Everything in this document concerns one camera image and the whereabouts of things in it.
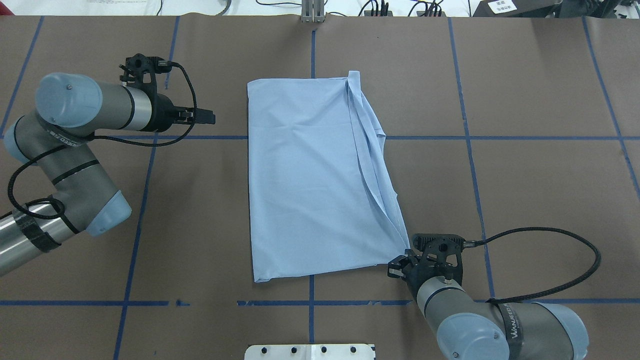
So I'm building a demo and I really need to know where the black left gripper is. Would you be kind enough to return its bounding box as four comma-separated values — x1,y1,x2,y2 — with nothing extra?
119,54,217,133

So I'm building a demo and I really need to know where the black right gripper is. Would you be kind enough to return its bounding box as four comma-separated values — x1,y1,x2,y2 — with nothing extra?
388,233,465,291

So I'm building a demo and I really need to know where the light blue t-shirt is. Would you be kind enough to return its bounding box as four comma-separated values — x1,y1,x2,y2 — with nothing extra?
247,70,410,283

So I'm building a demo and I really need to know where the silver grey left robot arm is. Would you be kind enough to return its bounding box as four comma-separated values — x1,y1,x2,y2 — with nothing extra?
0,54,216,275

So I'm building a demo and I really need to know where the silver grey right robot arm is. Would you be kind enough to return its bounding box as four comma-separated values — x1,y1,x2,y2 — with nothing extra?
387,227,602,360

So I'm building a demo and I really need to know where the left grey USB hub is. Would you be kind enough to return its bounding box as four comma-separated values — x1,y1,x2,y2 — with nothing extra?
358,0,391,18

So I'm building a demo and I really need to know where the grey usb hub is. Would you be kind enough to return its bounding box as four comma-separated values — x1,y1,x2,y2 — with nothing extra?
407,0,446,18
358,0,391,18

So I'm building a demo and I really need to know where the right grey USB hub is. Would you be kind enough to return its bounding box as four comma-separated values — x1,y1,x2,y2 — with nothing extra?
407,0,446,18

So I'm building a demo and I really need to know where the black box with label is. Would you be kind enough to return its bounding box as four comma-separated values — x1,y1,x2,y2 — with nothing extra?
471,0,583,18

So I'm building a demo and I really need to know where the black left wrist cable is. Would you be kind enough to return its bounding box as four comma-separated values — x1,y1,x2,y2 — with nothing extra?
7,60,198,221

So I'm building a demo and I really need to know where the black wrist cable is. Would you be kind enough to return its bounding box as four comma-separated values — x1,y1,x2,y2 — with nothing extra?
462,227,602,304
7,60,198,221

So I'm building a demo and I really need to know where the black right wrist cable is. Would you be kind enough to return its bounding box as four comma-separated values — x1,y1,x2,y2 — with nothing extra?
462,227,602,304

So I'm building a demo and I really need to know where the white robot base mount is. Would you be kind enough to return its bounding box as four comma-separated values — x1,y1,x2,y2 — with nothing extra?
244,343,377,360

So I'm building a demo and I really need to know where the grey aluminium camera post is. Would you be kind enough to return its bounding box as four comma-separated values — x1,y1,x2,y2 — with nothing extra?
300,0,326,23

